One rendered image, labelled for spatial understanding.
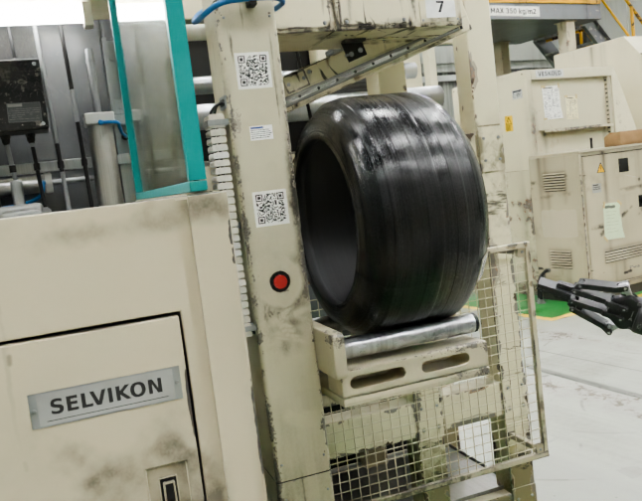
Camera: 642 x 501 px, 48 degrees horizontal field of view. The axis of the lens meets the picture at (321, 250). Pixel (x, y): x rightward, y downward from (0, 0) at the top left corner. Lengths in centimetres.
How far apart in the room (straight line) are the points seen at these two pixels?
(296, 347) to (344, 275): 39
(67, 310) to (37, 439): 13
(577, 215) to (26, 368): 567
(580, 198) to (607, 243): 47
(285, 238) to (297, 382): 32
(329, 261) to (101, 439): 124
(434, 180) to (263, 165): 36
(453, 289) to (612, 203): 490
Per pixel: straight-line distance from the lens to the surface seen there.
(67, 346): 77
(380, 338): 158
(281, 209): 156
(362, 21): 197
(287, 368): 160
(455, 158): 153
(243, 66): 157
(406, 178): 147
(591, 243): 624
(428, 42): 220
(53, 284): 77
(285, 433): 163
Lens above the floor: 127
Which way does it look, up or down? 6 degrees down
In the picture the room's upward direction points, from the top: 7 degrees counter-clockwise
